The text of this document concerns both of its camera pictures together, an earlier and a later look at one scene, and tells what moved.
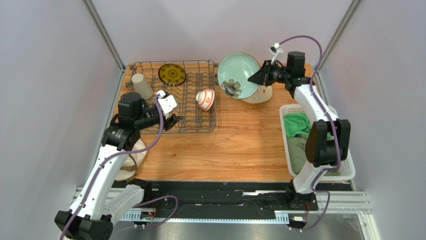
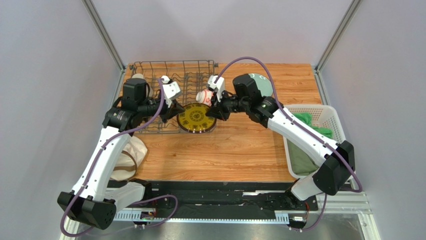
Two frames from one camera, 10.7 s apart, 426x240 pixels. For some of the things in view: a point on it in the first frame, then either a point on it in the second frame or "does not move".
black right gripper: x=266 y=74 → x=220 y=106
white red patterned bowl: x=205 y=99 does not move
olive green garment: x=297 y=146 does not move
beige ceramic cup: x=141 y=87 does not move
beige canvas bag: x=131 y=165 does not move
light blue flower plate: x=234 y=70 → x=263 y=84
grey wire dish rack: x=192 y=83 does not move
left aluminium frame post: x=108 y=40 does not move
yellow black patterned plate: x=171 y=74 → x=194 y=119
